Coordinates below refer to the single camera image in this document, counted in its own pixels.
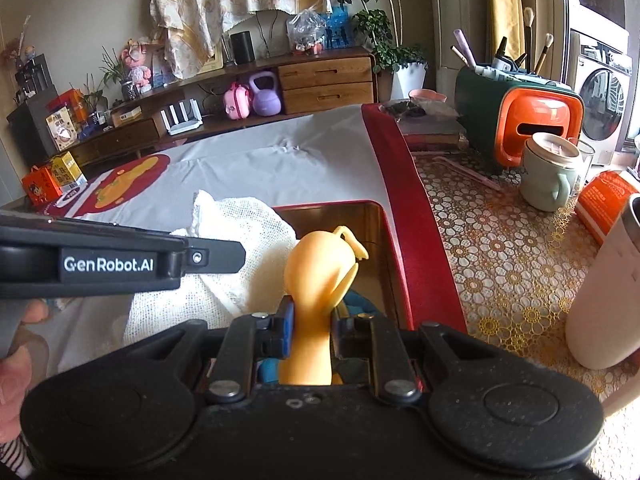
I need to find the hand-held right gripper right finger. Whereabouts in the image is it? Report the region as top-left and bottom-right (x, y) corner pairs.
(330, 312), (506, 406)

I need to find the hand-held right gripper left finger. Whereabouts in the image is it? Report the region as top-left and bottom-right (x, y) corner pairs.
(120, 296), (296, 405)

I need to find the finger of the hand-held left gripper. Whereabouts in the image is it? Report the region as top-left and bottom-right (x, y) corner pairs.
(180, 239), (247, 276)

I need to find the white mesh cloth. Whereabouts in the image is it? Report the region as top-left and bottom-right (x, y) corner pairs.
(122, 190), (301, 346)

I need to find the yellow rubber toy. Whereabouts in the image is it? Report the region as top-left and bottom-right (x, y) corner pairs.
(277, 225), (370, 387)

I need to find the blue rubber glove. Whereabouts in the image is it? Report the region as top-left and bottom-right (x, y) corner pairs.
(257, 290), (381, 386)

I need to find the red tin box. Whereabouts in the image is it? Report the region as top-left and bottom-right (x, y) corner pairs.
(272, 200), (416, 333)

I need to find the person's left forearm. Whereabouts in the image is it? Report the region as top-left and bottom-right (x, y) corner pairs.
(0, 432), (36, 480)

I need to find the person's left hand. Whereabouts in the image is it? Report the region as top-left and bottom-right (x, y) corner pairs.
(0, 299), (51, 445)

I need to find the orange gift box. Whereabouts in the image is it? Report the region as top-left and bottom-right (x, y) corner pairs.
(22, 165), (63, 206)

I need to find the yellow carton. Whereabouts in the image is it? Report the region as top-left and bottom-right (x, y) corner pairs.
(50, 151), (88, 193)

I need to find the white router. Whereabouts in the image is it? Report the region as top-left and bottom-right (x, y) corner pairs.
(161, 100), (203, 136)

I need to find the white printed box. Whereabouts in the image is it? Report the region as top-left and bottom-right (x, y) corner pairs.
(46, 107), (80, 151)

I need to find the gold floral table cover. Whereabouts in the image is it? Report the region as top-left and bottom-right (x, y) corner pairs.
(405, 150), (640, 480)

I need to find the pink toy case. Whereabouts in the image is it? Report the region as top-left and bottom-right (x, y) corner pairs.
(223, 82), (252, 120)

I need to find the black water dispenser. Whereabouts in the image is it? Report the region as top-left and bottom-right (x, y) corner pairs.
(7, 55), (61, 166)

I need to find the purple kettlebell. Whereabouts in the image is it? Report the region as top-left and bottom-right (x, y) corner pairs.
(248, 71), (282, 116)

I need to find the small potted plant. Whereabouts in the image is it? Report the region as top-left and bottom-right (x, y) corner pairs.
(82, 72), (108, 111)

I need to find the potted plant in vase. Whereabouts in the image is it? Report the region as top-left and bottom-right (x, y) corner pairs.
(100, 47), (138, 101)

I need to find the pink stick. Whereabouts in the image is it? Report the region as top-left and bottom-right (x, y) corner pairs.
(434, 156), (503, 192)

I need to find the wooden television cabinet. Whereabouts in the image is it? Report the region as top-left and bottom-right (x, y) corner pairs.
(65, 46), (377, 166)

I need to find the pink plush toy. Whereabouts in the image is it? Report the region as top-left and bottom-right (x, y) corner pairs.
(122, 39), (153, 93)

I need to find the black speaker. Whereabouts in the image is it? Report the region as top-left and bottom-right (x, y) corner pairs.
(229, 31), (253, 65)

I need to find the stack of books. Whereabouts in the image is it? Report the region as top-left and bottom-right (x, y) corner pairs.
(395, 100), (468, 153)

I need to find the flower figurine ornament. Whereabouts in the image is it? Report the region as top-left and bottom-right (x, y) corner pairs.
(0, 15), (38, 68)

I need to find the beige fan-shaped ornament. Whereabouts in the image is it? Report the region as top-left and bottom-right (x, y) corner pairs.
(222, 8), (296, 61)

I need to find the green mug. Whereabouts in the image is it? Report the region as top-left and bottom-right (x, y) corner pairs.
(519, 132), (583, 212)

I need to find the white tumbler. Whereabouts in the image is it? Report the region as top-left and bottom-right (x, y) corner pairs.
(565, 192), (640, 371)

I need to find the clear plastic bag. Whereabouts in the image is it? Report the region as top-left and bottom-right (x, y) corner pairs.
(286, 9), (328, 56)

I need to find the white plant pot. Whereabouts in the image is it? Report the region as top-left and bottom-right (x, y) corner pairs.
(390, 62), (428, 101)

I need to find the blue ornament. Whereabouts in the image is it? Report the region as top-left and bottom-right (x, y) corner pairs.
(325, 6), (351, 48)

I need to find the pink bowl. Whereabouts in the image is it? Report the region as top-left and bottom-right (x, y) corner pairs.
(409, 89), (447, 106)

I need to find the green and orange organiser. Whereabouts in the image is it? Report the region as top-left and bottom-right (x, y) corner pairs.
(454, 66), (585, 168)

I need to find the orange packet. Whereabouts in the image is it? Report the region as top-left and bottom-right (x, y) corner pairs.
(575, 170), (640, 246)

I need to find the clear drinking glass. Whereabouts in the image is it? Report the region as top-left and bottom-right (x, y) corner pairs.
(575, 139), (596, 196)

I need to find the pink tube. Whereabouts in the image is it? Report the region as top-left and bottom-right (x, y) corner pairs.
(452, 29), (478, 68)

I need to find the short makeup brush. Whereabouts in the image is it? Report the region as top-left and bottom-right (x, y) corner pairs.
(534, 33), (554, 76)

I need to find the white tower air conditioner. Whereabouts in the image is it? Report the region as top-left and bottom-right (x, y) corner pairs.
(430, 0), (493, 101)

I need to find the white washing machine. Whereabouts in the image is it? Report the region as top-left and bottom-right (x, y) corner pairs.
(565, 2), (633, 153)

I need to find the long makeup brush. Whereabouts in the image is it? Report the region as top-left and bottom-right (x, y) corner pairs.
(522, 7), (535, 73)

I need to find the yellow curtain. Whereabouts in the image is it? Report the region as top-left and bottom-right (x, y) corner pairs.
(487, 0), (526, 63)

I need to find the yellow picture frame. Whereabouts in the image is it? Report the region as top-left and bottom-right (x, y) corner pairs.
(197, 47), (225, 73)

